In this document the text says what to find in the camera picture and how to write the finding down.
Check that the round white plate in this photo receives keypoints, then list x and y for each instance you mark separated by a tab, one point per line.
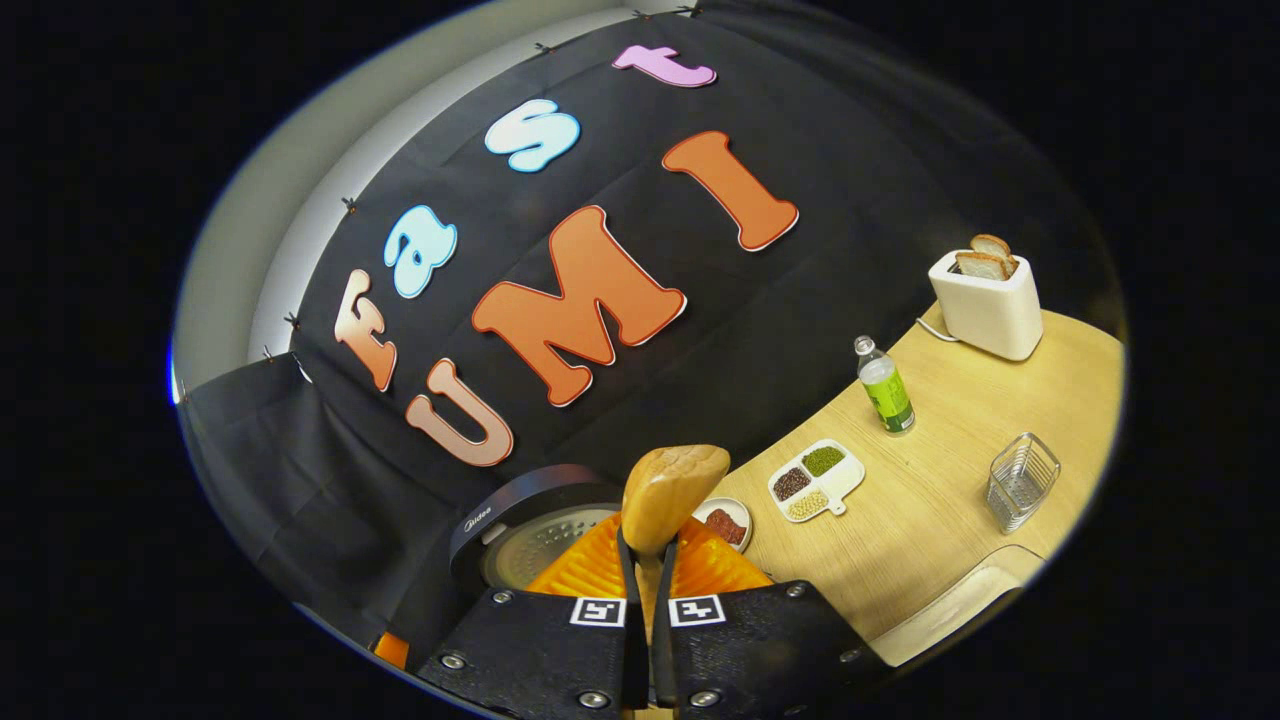
725	522

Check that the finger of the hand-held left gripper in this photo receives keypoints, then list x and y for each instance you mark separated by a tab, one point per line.
392	650

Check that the white toaster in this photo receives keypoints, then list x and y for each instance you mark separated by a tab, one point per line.
985	310

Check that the white divided grain dish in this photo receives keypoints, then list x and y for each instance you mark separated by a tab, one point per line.
812	480

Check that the wooden spoon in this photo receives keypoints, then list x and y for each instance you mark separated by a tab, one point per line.
670	495

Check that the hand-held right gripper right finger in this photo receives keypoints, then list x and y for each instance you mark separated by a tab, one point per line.
760	650

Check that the toasted bread slice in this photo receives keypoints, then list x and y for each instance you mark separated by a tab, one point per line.
995	246
980	266

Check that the black rice cooker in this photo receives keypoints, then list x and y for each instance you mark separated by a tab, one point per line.
520	510

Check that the green drink bottle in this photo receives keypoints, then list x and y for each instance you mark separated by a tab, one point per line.
886	395

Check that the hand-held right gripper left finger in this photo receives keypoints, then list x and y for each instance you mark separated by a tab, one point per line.
540	650

